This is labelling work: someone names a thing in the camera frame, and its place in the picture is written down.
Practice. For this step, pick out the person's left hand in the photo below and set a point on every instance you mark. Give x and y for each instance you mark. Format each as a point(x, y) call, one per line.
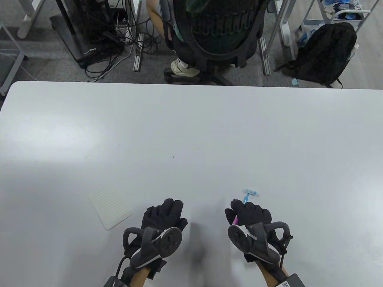
point(164, 212)

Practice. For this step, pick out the person's right hand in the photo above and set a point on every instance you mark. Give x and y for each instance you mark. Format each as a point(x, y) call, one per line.
point(251, 213)

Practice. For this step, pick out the blue pink permanent marker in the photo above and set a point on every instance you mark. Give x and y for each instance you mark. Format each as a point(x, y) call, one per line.
point(246, 199)

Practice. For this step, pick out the clear blue marker cap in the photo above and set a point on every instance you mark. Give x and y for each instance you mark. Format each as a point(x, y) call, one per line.
point(251, 192)

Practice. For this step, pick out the white lined letter paper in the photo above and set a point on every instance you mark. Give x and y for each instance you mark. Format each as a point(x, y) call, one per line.
point(112, 206)

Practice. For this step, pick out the person's left forearm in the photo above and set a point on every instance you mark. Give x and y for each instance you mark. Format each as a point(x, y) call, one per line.
point(139, 277)

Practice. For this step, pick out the person's right forearm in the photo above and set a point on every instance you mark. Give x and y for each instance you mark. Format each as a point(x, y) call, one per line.
point(269, 275)

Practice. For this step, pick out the grey right hand tracker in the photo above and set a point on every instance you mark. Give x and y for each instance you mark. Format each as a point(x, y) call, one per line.
point(260, 242)

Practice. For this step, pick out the grey hand tracker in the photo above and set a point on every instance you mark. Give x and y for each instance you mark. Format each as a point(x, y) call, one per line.
point(260, 242)
point(149, 245)

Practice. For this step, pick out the grey left hand tracker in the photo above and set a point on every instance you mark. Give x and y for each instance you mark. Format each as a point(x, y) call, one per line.
point(149, 245)

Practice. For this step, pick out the blue sticky note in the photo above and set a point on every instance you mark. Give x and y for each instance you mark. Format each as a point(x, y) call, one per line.
point(295, 82)

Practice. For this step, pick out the black backpack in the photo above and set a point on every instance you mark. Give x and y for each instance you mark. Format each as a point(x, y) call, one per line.
point(326, 53)

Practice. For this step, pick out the black mesh office chair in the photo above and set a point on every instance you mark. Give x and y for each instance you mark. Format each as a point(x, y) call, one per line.
point(218, 30)

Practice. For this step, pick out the black equipment stand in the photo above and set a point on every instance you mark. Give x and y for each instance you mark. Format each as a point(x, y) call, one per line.
point(74, 39)

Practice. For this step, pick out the white cart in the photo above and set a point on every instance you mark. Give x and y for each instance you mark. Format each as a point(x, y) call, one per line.
point(329, 15)

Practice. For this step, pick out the white desk leg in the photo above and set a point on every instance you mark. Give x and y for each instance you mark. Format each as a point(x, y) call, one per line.
point(28, 21)

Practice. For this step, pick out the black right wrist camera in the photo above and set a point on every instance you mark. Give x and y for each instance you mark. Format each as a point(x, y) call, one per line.
point(291, 281)

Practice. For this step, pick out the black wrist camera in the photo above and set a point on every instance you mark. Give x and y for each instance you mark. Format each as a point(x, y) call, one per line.
point(291, 281)
point(113, 282)

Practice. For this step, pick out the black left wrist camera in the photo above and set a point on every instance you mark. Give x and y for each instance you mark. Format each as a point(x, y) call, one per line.
point(113, 282)

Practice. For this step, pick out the aluminium rail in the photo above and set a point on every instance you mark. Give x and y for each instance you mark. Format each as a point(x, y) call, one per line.
point(138, 53)
point(265, 59)

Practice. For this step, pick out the white desk frame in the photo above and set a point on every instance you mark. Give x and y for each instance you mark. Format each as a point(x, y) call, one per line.
point(284, 27)

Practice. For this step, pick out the grey desk frame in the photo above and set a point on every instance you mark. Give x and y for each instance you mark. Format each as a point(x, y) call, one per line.
point(15, 62)

